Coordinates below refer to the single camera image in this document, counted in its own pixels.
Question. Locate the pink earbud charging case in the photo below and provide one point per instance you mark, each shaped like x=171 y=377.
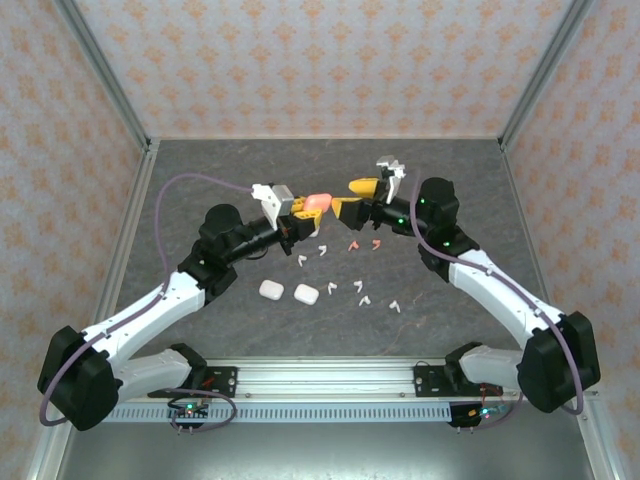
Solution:
x=317 y=201

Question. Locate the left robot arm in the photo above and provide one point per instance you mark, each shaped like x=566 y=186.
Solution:
x=150 y=310

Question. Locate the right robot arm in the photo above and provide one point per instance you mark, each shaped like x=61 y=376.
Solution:
x=500 y=290

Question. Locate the circuit board with LEDs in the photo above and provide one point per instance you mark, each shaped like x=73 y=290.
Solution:
x=190 y=411
x=480 y=414

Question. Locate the grey metal sheet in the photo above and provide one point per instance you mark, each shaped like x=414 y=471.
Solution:
x=325 y=455

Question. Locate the aluminium frame crossbar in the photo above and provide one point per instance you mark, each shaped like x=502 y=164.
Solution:
x=325 y=137

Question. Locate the aluminium frame side rail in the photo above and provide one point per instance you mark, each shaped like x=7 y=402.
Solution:
x=520 y=200
x=136 y=200

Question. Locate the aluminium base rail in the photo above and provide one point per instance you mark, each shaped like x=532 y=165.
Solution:
x=325 y=380

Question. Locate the aluminium frame post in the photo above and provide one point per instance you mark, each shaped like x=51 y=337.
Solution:
x=110 y=80
x=539 y=80

